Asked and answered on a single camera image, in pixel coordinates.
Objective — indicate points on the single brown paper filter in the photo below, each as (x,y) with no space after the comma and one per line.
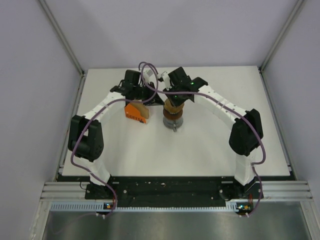
(169,107)

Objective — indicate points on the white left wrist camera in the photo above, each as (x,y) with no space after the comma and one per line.
(149,76)

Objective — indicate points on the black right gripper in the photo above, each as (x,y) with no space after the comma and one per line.
(175,103)

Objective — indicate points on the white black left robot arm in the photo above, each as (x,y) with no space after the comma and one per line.
(86,141)

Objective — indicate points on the grey glass coffee server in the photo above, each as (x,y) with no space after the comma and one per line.
(173,124)

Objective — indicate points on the aluminium frame post right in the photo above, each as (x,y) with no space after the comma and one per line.
(297,8)

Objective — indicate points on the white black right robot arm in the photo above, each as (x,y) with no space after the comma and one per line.
(245,126)

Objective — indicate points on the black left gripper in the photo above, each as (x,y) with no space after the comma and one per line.
(155,100)

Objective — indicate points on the orange coffee filter box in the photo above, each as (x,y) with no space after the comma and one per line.
(132,113)

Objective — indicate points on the aluminium frame post left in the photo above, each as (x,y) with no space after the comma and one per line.
(61,36)

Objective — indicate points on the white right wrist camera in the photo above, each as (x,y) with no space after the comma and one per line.
(164,77)

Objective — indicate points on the aluminium front rail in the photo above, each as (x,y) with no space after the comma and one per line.
(273,191)

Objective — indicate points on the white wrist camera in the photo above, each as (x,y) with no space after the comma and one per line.
(149,76)
(164,77)

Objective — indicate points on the grey slotted cable duct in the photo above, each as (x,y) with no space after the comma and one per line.
(60,206)

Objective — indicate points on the aluminium frame post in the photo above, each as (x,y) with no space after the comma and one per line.
(297,8)
(61,36)

